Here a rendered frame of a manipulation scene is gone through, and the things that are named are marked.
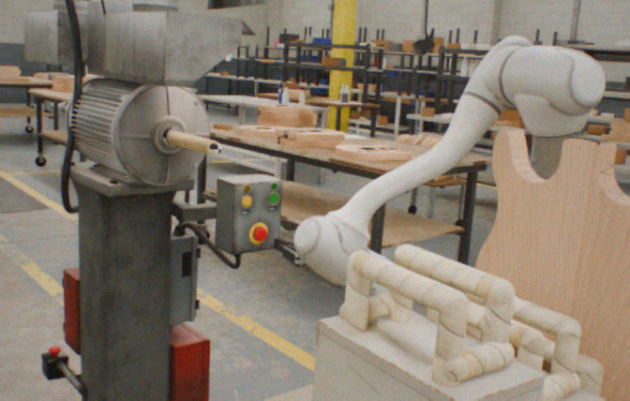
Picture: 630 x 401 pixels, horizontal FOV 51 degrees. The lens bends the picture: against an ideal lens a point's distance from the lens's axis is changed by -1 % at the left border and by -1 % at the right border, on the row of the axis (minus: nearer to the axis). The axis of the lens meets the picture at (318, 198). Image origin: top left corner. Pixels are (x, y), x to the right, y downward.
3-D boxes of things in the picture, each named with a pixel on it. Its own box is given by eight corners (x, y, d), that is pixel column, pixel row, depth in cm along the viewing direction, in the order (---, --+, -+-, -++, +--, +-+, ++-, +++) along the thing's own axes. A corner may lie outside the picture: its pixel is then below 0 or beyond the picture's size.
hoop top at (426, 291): (342, 272, 89) (344, 249, 88) (360, 269, 91) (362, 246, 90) (453, 324, 73) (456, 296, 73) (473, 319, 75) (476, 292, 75)
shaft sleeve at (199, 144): (169, 144, 159) (169, 131, 159) (181, 143, 162) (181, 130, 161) (207, 155, 146) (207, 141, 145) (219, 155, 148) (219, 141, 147)
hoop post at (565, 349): (543, 390, 93) (552, 327, 91) (556, 384, 95) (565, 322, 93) (562, 399, 91) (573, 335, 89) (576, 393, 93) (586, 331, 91)
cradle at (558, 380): (512, 406, 87) (516, 383, 87) (562, 384, 94) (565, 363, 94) (533, 417, 85) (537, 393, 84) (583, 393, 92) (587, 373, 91)
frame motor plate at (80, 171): (59, 173, 191) (59, 160, 190) (137, 169, 206) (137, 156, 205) (109, 198, 164) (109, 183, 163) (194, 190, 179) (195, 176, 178)
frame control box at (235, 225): (172, 256, 196) (174, 170, 191) (234, 246, 210) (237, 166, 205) (216, 280, 178) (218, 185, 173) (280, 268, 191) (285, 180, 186)
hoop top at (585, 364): (486, 337, 111) (489, 319, 110) (499, 333, 113) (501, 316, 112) (594, 386, 95) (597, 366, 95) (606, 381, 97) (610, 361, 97)
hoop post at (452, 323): (426, 378, 77) (434, 302, 75) (444, 371, 79) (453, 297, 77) (446, 389, 75) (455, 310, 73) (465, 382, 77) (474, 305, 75)
